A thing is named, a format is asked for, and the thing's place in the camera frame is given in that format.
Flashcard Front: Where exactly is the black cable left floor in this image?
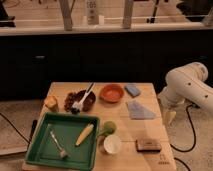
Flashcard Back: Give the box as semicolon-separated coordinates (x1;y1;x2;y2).
0;112;31;145

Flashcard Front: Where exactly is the light blue folded cloth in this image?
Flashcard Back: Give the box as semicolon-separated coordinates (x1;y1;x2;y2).
126;100;156;120

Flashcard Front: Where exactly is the yellow corn cob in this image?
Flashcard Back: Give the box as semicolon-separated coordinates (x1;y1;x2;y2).
75;124;94;146

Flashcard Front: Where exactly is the blue sponge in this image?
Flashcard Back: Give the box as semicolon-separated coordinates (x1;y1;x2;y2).
125;84;141;97

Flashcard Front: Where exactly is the red bowl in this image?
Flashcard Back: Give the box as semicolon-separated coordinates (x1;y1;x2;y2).
100;84;124;103

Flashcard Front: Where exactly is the yellow orange cup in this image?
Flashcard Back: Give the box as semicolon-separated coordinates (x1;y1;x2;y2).
44;96;59;112

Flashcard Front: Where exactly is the black cable on floor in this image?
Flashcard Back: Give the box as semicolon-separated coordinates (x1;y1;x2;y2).
170;104;198;154

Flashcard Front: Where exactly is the white bottle on counter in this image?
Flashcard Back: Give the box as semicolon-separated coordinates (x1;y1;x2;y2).
86;0;99;25

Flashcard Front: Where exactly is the green plastic tray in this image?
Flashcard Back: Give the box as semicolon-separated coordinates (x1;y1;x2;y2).
25;113;100;171

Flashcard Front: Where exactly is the dark cabinet counter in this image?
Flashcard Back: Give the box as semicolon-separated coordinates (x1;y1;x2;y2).
0;30;213;100

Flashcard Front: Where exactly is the white dish brush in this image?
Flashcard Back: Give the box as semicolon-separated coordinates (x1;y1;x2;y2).
71;83;94;114

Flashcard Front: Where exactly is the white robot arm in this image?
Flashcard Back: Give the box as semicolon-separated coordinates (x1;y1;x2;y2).
157;62;213;125

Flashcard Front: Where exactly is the white cup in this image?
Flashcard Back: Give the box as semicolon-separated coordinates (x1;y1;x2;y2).
103;135;122;155

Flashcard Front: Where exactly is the green pear toy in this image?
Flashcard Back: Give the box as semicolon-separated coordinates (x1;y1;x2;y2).
98;121;117;136

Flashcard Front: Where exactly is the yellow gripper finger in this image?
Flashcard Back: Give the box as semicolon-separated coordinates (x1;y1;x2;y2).
165;111;176;126

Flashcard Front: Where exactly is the dark brown bowl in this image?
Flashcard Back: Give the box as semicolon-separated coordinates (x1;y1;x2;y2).
64;90;96;112

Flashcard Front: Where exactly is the metal fork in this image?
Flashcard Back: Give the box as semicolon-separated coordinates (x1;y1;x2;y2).
50;131;68;159

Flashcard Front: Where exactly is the brown whiteboard eraser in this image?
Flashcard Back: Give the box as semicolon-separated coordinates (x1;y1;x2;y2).
136;139;162;152

